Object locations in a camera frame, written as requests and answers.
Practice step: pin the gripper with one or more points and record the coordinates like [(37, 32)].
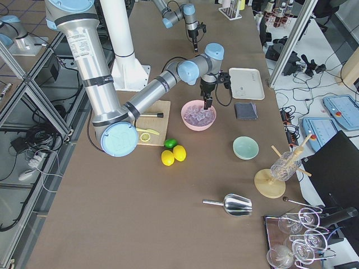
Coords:
[(193, 34), (206, 88)]

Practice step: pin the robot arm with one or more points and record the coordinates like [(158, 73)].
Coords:
[(186, 12), (120, 94)]

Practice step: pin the pile of clear ice cubes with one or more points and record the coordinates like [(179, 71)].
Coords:
[(195, 115)]

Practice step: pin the wooden cup tree stand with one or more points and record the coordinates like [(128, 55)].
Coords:
[(270, 187)]

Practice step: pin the metal ice scoop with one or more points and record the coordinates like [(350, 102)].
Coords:
[(233, 204)]

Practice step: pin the pink bowl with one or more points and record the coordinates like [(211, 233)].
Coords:
[(200, 103)]

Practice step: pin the dark grey folded cloth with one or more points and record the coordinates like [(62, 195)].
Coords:
[(246, 111)]

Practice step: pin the beige plastic tray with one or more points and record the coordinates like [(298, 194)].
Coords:
[(246, 84)]

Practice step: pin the wooden cutting board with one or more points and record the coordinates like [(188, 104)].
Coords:
[(158, 124)]

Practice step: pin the green lime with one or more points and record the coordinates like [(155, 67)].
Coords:
[(170, 143)]

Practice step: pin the yellow lemon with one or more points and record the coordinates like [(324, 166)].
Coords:
[(167, 157), (179, 153)]

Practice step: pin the mint green bowl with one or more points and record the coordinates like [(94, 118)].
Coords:
[(245, 148)]

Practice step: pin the yellow plastic knife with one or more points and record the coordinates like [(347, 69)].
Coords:
[(148, 131)]

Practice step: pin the clear glass on stand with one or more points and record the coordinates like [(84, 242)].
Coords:
[(281, 170)]

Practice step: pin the blue teach pendant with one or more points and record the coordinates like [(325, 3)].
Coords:
[(322, 130), (344, 109)]

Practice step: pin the black monitor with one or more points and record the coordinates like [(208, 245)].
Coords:
[(334, 169)]

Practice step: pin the wine glass rack tray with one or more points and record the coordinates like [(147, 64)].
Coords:
[(297, 239)]

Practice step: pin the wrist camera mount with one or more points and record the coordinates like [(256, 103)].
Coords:
[(225, 79), (202, 27)]

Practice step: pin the white wire cup rack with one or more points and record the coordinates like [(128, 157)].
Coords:
[(230, 9)]

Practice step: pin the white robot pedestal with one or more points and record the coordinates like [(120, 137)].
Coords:
[(127, 71)]

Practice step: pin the aluminium frame post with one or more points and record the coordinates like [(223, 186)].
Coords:
[(293, 38)]

